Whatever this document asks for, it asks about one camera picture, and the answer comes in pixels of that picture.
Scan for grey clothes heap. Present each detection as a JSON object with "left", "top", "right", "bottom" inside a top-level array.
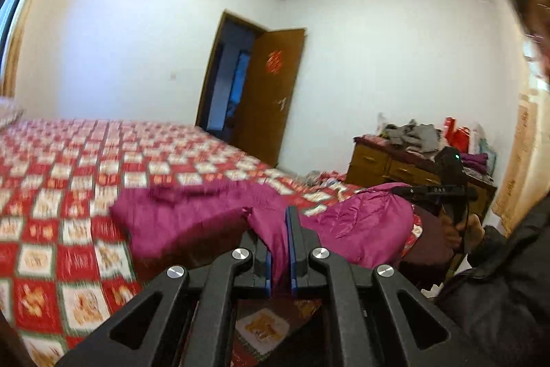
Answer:
[{"left": 380, "top": 120, "right": 439, "bottom": 155}]

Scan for white paper bag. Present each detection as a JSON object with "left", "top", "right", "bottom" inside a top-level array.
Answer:
[{"left": 470, "top": 122, "right": 489, "bottom": 155}]

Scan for red gift bag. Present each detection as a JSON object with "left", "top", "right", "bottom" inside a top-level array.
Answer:
[
  {"left": 442, "top": 117, "right": 457, "bottom": 148},
  {"left": 454, "top": 126, "right": 472, "bottom": 151}
]

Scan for brown door frame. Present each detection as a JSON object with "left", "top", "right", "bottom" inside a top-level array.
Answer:
[{"left": 195, "top": 9, "right": 269, "bottom": 136}]

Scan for folded purple clothes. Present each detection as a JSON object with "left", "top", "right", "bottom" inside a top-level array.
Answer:
[{"left": 462, "top": 152, "right": 489, "bottom": 174}]

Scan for pile of clothes on floor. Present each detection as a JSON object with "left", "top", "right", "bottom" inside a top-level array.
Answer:
[{"left": 301, "top": 171, "right": 347, "bottom": 189}]

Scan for bed with red printed bedspread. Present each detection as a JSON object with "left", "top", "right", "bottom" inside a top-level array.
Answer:
[{"left": 0, "top": 118, "right": 426, "bottom": 367}]

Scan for wooden desk with drawers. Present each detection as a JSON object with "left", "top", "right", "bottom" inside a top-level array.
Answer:
[{"left": 346, "top": 136, "right": 498, "bottom": 222}]

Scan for person's dark jacket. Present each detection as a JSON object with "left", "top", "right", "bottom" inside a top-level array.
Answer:
[{"left": 438, "top": 264, "right": 550, "bottom": 367}]

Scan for person's right forearm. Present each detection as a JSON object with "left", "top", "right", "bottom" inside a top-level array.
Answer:
[{"left": 468, "top": 199, "right": 550, "bottom": 277}]

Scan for person's right hand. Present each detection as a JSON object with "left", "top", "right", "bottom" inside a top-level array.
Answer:
[{"left": 442, "top": 212, "right": 484, "bottom": 253}]

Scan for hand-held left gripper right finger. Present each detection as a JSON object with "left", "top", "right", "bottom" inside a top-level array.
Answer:
[{"left": 286, "top": 206, "right": 486, "bottom": 367}]

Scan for striped pillow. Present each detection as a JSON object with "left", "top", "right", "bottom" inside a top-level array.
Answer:
[{"left": 0, "top": 96, "right": 24, "bottom": 127}]

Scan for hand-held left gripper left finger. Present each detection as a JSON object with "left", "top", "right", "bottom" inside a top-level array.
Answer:
[{"left": 56, "top": 227, "right": 273, "bottom": 367}]

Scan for brown wooden door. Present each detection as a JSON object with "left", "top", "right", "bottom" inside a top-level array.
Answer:
[{"left": 231, "top": 28, "right": 307, "bottom": 169}]

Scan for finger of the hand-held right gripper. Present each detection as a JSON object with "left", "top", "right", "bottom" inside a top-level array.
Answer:
[{"left": 389, "top": 185, "right": 430, "bottom": 202}]

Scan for magenta puffer jacket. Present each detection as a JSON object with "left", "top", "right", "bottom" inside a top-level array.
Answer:
[{"left": 109, "top": 179, "right": 415, "bottom": 299}]

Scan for person's head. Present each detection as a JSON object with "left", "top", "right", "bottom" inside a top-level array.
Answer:
[{"left": 505, "top": 0, "right": 550, "bottom": 93}]

